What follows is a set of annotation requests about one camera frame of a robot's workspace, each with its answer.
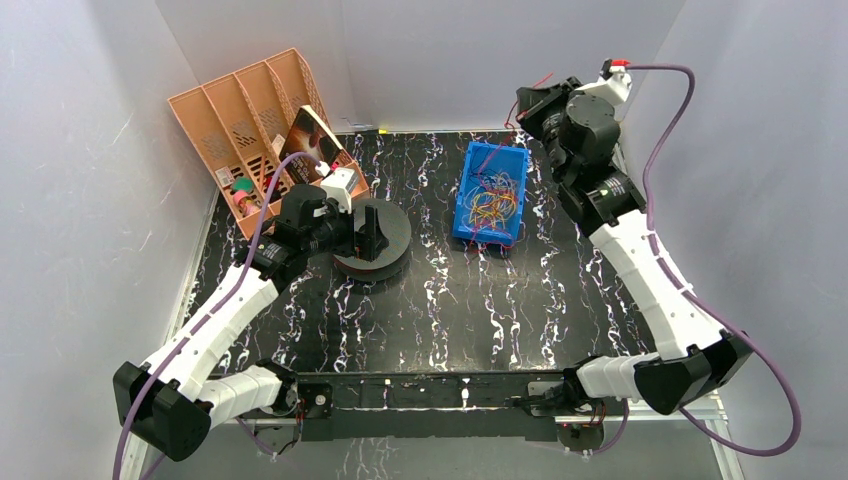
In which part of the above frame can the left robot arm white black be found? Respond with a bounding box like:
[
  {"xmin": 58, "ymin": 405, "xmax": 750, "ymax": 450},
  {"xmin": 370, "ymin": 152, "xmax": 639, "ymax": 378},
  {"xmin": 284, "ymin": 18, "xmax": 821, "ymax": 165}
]
[{"xmin": 113, "ymin": 185, "xmax": 389, "ymax": 461}]

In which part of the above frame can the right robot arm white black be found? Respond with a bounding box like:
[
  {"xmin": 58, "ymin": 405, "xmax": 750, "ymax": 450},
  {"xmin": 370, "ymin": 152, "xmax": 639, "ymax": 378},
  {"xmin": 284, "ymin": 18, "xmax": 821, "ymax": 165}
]
[{"xmin": 516, "ymin": 78, "xmax": 752, "ymax": 415}]

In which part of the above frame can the red black small item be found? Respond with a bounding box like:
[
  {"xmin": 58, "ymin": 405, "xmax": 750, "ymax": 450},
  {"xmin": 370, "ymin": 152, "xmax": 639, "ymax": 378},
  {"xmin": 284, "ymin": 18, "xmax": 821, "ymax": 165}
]
[{"xmin": 263, "ymin": 175, "xmax": 281, "ymax": 202}]

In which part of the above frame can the blue plastic bin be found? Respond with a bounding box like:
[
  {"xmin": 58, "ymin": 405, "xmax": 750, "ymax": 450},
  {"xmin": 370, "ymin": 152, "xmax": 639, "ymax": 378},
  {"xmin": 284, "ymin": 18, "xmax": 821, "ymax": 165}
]
[{"xmin": 452, "ymin": 141, "xmax": 530, "ymax": 248}]

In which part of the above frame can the brown book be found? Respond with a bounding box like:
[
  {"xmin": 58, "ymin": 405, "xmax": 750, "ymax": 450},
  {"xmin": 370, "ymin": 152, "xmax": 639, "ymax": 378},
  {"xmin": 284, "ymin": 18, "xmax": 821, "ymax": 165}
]
[{"xmin": 279, "ymin": 105, "xmax": 343, "ymax": 184}]

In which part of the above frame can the green tape roll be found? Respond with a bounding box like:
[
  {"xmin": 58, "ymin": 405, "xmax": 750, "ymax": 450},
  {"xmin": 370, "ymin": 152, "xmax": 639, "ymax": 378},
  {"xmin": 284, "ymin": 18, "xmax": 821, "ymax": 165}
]
[{"xmin": 231, "ymin": 176, "xmax": 254, "ymax": 193}]

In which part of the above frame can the orange file organizer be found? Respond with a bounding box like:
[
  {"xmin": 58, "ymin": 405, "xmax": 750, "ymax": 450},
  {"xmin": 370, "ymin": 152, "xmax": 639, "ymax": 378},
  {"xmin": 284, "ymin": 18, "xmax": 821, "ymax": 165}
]
[{"xmin": 169, "ymin": 48, "xmax": 370, "ymax": 238}]

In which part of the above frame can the grey perforated cable spool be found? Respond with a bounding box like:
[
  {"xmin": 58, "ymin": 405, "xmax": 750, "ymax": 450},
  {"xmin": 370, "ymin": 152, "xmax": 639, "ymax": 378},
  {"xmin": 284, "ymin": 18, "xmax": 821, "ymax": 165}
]
[{"xmin": 333, "ymin": 198, "xmax": 412, "ymax": 282}]

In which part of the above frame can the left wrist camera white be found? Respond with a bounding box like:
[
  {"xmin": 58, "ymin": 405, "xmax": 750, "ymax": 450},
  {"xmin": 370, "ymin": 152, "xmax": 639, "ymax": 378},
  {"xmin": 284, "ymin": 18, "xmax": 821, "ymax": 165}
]
[{"xmin": 316, "ymin": 163, "xmax": 358, "ymax": 213}]

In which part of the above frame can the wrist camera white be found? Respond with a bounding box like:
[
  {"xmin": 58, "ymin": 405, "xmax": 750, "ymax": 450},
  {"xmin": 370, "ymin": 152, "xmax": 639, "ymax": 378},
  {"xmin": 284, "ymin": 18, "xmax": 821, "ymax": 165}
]
[
  {"xmin": 316, "ymin": 163, "xmax": 358, "ymax": 213},
  {"xmin": 578, "ymin": 59, "xmax": 632, "ymax": 106}
]

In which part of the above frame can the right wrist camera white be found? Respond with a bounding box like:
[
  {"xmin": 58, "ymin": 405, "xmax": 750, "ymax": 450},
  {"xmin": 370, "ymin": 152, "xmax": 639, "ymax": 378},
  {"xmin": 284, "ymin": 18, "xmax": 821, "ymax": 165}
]
[{"xmin": 578, "ymin": 59, "xmax": 632, "ymax": 106}]

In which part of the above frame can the bundle of coloured wires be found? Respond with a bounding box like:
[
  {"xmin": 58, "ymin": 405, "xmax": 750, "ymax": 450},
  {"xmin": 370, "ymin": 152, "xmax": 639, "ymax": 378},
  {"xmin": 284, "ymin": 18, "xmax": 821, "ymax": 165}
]
[{"xmin": 460, "ymin": 168, "xmax": 525, "ymax": 236}]

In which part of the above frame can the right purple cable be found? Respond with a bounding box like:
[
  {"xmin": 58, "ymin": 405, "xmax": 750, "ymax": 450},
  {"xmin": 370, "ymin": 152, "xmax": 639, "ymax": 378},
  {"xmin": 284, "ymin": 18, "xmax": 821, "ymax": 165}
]
[{"xmin": 625, "ymin": 63, "xmax": 803, "ymax": 458}]

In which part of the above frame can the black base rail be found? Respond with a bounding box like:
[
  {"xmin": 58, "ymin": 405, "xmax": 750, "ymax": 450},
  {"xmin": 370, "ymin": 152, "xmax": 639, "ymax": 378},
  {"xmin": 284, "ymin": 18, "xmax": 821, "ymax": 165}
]
[{"xmin": 299, "ymin": 370, "xmax": 578, "ymax": 442}]

